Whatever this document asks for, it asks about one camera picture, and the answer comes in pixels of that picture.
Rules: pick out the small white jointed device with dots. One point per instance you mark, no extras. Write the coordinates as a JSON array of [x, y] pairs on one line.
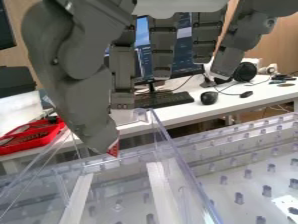
[[268, 68]]

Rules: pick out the small circuit board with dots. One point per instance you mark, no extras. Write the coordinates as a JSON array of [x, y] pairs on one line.
[[115, 150]]

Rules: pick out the black headphones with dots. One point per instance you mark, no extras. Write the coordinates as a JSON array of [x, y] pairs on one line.
[[245, 71]]

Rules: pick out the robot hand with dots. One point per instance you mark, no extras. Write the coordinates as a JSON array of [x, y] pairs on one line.
[[75, 66]]

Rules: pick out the black keyboard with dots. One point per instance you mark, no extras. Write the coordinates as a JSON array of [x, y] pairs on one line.
[[164, 99]]

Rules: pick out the red tray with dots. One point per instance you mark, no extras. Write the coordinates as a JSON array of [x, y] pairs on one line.
[[31, 135]]

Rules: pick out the clear box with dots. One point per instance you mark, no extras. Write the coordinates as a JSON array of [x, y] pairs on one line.
[[101, 163], [177, 160]]

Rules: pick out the black mouse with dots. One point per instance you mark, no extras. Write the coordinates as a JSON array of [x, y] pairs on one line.
[[209, 97]]

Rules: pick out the white desk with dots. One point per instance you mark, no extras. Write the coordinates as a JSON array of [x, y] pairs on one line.
[[266, 95]]

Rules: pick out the black monitor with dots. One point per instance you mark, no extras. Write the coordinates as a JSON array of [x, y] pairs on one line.
[[5, 25], [186, 50]]

